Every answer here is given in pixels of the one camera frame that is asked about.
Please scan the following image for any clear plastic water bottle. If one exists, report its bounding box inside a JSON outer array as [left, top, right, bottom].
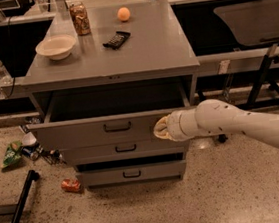
[[0, 60, 13, 84]]

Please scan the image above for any black folding table stand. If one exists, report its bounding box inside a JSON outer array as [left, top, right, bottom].
[[192, 42, 279, 145]]

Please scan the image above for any dark snack packet on floor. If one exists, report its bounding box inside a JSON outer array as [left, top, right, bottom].
[[20, 116, 41, 134]]

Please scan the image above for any brown soda can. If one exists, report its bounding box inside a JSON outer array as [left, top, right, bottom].
[[68, 2, 91, 36]]

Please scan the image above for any black snack bar wrapper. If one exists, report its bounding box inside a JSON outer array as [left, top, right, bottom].
[[103, 31, 131, 50]]

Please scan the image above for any white bowl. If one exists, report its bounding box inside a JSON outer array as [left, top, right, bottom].
[[36, 34, 76, 61]]

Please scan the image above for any grey drawer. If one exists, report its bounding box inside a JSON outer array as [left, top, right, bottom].
[[30, 76, 192, 151], [76, 160, 187, 189], [62, 139, 190, 166]]

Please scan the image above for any orange fruit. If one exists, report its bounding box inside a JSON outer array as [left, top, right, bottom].
[[117, 7, 131, 22]]

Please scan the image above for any black stand leg left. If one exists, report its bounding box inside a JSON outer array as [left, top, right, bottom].
[[0, 170, 39, 223]]

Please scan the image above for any white object on floor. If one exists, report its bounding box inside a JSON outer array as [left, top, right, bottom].
[[22, 132, 37, 147]]

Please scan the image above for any grey top drawer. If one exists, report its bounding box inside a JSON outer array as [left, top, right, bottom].
[[30, 76, 192, 151]]

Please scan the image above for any dark tray table top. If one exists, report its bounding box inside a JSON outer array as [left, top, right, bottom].
[[214, 0, 279, 47]]

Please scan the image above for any blue can on floor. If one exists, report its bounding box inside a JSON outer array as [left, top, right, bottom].
[[21, 147, 40, 161]]

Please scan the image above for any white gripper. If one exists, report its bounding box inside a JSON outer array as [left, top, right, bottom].
[[153, 109, 200, 141]]

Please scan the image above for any grey middle drawer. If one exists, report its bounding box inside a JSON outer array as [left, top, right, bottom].
[[62, 139, 190, 166]]

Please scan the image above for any grey bottom drawer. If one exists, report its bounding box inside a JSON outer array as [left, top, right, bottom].
[[76, 160, 187, 189]]

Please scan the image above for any green chip bag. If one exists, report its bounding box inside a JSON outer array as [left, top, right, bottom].
[[2, 140, 22, 168]]

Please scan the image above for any crushed orange can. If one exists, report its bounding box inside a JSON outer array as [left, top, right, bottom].
[[60, 179, 82, 193]]

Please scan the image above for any grey metal drawer cabinet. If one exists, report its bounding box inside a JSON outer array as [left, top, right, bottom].
[[13, 0, 214, 197]]

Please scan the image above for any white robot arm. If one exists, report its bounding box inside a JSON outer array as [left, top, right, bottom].
[[153, 99, 279, 148]]

